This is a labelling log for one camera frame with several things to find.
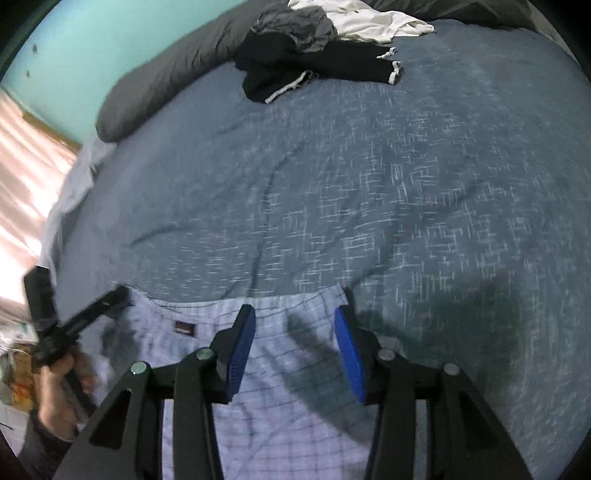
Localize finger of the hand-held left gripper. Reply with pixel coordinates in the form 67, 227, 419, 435
68, 285, 136, 334

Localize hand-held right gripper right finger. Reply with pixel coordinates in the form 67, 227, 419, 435
333, 305, 532, 480

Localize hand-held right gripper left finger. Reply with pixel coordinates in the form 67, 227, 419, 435
53, 305, 256, 480

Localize blue plaid shorts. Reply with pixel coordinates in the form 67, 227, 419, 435
104, 286, 419, 480

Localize person's left forearm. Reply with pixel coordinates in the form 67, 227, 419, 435
18, 411, 79, 477

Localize person's left hand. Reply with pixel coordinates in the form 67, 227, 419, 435
38, 354, 99, 440

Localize clear plastic bag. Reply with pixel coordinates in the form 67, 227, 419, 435
0, 318, 35, 358

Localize cardboard box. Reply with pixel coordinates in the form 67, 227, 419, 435
0, 355, 40, 408

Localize light grey blanket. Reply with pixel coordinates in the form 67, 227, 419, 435
41, 138, 118, 287

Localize pink curtain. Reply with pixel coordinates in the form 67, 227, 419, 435
0, 88, 84, 324

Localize bed with blue patterned sheet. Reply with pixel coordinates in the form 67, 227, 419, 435
46, 18, 591, 480

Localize wooden window trim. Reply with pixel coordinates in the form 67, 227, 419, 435
21, 113, 85, 151

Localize dark grey long pillow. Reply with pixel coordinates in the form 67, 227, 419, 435
96, 0, 536, 143

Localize black garment with white trim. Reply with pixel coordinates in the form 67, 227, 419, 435
235, 33, 403, 104

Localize dark grey garment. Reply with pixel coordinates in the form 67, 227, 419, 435
252, 7, 338, 54

